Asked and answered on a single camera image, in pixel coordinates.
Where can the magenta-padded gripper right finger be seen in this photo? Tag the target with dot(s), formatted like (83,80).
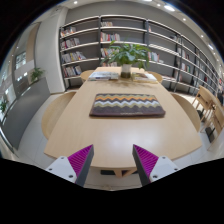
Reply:
(160,166)

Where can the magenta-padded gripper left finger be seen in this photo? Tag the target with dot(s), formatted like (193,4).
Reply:
(63,166)

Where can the zigzag-patterned grey towel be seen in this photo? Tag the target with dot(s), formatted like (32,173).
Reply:
(126,105)

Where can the round-backed wooden chair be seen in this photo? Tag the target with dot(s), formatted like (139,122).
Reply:
(55,113)
(86,75)
(188,111)
(158,76)

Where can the grey partition counter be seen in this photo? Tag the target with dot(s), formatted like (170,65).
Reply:
(23,110)

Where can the yellow-covered book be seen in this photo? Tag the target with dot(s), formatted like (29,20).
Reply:
(145,77)

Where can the small green potted plant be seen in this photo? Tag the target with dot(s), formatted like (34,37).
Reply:
(36,74)

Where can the white-covered book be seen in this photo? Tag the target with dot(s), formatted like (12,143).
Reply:
(102,76)

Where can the green plant in white pot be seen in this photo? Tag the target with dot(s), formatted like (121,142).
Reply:
(126,55)

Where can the grey shelf unit with books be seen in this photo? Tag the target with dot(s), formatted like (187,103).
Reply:
(86,36)

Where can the ceiling lights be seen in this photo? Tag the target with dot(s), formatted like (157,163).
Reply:
(169,7)

